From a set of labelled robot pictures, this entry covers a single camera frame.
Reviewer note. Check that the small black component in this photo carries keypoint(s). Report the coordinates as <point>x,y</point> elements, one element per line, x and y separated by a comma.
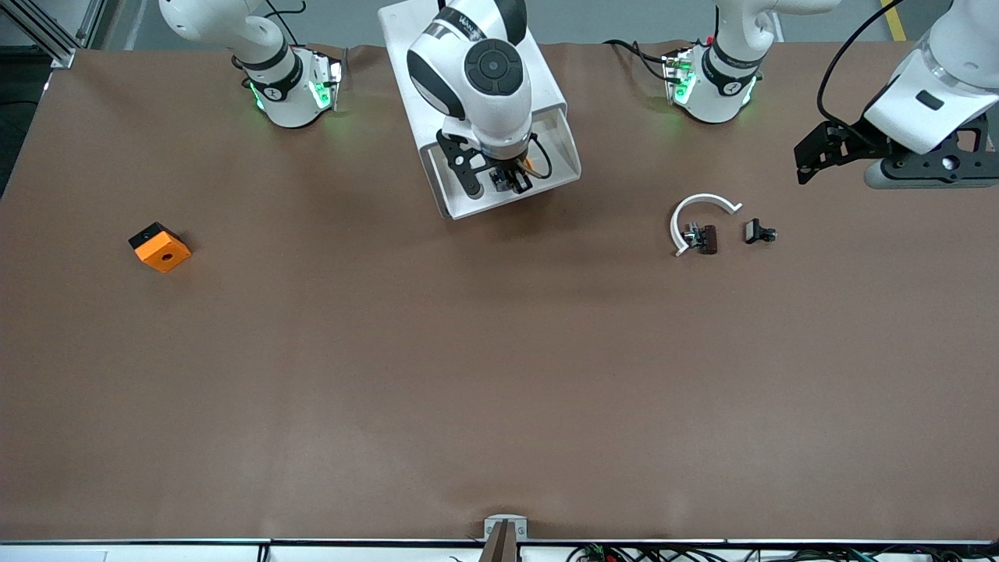
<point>753,231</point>

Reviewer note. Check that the orange and black box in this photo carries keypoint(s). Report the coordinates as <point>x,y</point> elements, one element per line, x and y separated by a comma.
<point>164,254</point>

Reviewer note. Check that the white table edge rail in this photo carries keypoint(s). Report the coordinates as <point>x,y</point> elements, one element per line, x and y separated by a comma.
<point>156,553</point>

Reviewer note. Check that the white curved plastic piece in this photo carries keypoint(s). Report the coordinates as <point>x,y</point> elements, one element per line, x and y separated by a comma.
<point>706,197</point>

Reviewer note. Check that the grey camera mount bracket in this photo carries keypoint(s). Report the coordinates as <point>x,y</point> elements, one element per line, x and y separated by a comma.
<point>506,527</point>

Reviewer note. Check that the small brown metal component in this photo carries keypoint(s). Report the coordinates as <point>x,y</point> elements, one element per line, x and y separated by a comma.
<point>709,238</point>

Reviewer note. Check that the aluminium frame post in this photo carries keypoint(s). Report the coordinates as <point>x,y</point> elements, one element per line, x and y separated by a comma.
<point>62,58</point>

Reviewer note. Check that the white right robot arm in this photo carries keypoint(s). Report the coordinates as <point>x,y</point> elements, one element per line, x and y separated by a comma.
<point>484,70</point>

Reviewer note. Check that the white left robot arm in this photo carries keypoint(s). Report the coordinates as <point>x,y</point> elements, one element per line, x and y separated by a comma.
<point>726,86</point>

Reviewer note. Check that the brown table mat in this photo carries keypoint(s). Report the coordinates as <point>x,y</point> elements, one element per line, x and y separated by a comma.
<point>468,390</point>

